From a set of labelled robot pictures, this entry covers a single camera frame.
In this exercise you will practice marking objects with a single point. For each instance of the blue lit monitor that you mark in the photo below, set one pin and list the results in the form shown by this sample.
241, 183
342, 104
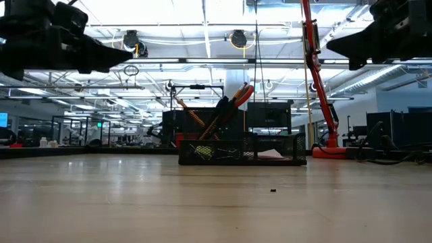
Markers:
3, 119

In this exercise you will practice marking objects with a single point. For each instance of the black background cell frame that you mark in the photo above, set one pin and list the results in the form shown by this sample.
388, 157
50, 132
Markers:
81, 118

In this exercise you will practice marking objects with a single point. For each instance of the orange pencil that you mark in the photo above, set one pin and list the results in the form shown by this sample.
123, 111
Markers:
211, 128
194, 116

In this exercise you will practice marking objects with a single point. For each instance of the pink sticky note pad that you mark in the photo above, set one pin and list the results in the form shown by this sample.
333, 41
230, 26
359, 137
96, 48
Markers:
271, 155

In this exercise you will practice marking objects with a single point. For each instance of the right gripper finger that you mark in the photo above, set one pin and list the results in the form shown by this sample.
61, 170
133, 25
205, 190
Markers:
357, 42
357, 62

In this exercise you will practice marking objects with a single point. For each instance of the black mesh desk organizer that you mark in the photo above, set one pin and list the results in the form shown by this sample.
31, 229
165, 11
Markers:
287, 152

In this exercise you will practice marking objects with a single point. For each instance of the red desk lamp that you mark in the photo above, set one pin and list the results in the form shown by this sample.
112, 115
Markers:
320, 91

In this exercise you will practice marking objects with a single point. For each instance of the black binder clip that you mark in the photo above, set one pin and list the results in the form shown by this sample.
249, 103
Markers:
226, 153

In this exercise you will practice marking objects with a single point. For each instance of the white plastic bottle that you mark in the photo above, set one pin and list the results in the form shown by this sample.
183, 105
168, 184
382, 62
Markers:
43, 142

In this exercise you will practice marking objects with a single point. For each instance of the black office partition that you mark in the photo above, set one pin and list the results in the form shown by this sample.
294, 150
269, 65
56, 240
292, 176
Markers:
398, 130

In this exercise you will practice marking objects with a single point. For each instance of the black aluminium table frame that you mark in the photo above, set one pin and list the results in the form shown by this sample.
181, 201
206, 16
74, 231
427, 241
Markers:
67, 152

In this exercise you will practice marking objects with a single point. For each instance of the yellow eraser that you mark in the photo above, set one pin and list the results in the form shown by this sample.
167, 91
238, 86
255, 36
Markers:
204, 152

